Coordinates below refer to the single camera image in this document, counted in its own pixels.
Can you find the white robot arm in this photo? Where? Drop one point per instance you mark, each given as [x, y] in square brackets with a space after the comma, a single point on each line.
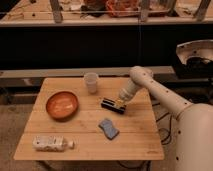
[194, 144]

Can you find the orange bowl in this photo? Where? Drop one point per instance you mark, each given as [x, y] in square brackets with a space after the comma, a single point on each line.
[62, 105]

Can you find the translucent plastic cup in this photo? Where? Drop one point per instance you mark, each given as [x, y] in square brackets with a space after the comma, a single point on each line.
[91, 82]

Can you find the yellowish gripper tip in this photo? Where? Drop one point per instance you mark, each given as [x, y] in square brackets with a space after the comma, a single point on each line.
[120, 103]

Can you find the wooden folding table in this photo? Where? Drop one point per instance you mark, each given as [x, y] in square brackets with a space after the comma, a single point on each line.
[138, 137]

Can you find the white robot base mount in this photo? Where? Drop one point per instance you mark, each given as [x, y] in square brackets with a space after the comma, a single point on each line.
[197, 48]

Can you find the white plastic bottle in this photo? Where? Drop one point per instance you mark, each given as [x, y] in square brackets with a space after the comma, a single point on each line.
[52, 143]

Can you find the blue sponge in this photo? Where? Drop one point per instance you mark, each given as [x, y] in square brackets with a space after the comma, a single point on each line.
[108, 128]

